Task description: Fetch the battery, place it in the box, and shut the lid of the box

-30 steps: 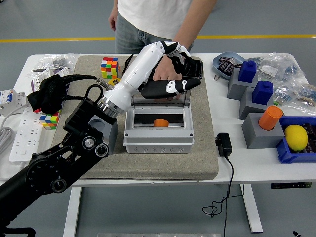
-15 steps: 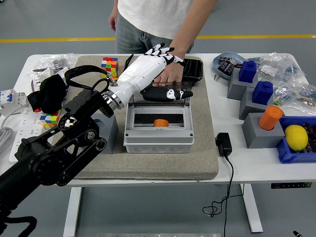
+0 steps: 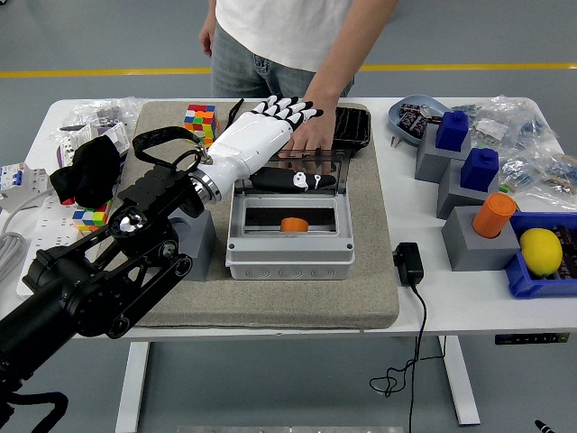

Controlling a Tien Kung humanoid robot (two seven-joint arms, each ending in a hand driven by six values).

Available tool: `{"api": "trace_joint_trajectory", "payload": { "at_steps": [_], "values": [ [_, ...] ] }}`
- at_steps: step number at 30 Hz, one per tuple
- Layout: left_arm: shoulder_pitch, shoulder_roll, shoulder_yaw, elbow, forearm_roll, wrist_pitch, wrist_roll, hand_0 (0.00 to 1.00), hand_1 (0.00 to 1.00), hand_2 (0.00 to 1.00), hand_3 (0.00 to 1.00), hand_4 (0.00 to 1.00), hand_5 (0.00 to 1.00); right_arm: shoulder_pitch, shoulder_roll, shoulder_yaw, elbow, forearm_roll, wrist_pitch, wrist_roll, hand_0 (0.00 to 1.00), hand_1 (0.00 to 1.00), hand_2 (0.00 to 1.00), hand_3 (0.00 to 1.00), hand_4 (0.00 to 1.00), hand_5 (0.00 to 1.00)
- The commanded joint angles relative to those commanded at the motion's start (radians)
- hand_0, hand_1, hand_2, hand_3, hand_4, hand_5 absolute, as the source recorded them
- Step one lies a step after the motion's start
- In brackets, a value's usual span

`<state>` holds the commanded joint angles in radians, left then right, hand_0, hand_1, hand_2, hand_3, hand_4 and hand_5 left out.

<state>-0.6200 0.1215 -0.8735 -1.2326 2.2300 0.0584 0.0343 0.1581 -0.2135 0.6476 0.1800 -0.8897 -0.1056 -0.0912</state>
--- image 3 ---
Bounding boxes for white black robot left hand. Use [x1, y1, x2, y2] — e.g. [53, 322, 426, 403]
[197, 95, 338, 199]

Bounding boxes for person's left hand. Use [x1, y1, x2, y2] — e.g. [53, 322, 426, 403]
[283, 101, 337, 157]

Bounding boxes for person's right hand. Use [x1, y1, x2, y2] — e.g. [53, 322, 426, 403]
[198, 20, 218, 58]

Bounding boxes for clear hinged box lid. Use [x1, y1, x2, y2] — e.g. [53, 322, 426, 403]
[234, 148, 353, 198]

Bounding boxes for orange cylinder battery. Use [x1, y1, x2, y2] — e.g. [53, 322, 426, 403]
[472, 192, 518, 240]
[279, 216, 310, 234]

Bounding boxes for grey plastic junction box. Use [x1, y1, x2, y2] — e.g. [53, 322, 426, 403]
[224, 189, 357, 281]

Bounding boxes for yellow tape measure round label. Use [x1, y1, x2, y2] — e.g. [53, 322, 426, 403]
[224, 97, 245, 131]

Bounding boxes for black plastic tray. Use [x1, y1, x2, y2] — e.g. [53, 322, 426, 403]
[331, 106, 372, 159]

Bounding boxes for large colourful puzzle cube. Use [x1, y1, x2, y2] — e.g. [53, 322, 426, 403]
[183, 104, 219, 148]

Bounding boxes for person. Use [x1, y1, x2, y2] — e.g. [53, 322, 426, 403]
[210, 0, 400, 99]

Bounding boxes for blue-grey bowl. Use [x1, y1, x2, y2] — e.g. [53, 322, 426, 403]
[388, 94, 452, 148]

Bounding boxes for black table control panel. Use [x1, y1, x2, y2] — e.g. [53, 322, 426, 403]
[494, 332, 570, 346]

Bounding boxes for white table leg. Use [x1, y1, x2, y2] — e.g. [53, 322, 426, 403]
[114, 341, 151, 433]
[439, 336, 481, 427]

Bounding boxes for dark snack packets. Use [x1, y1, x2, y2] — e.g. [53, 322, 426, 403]
[398, 103, 443, 139]

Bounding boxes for grey block holder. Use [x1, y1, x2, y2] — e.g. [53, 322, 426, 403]
[440, 205, 522, 272]
[435, 157, 501, 220]
[414, 124, 472, 184]

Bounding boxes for grey block with round hole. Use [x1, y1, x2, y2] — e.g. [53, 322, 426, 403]
[169, 205, 216, 281]

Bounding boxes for clear plastic bags of parts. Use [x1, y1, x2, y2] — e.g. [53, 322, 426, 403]
[58, 97, 145, 136]

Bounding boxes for white terminal block packs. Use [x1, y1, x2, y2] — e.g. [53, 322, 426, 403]
[56, 122, 132, 168]

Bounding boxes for blue plastic block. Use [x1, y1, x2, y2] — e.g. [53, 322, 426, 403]
[459, 147, 500, 193]
[435, 110, 472, 152]

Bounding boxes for blue plastic bin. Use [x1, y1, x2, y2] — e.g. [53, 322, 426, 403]
[503, 211, 577, 299]

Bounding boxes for black power adapter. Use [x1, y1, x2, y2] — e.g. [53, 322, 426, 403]
[49, 134, 123, 207]

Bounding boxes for grey-brown fabric mat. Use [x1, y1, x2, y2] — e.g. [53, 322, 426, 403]
[83, 99, 401, 329]

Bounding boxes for small colourful puzzle cube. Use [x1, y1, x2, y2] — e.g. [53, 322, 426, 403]
[71, 200, 114, 234]

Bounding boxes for yellow lemon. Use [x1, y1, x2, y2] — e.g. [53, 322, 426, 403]
[518, 227, 563, 277]

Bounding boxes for dark packets in bin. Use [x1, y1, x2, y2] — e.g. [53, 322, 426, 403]
[552, 225, 577, 281]

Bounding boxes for clear bags of blue parts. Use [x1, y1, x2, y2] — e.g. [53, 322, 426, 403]
[450, 94, 577, 199]

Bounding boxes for white power strip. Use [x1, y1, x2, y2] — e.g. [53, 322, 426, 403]
[16, 193, 109, 297]

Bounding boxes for white circuit breaker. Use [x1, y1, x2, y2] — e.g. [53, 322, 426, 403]
[0, 161, 49, 213]

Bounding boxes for black adapter cord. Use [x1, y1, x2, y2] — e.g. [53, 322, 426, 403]
[369, 283, 447, 433]

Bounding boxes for grey coiled cable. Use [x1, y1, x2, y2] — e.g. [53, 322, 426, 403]
[0, 188, 58, 283]

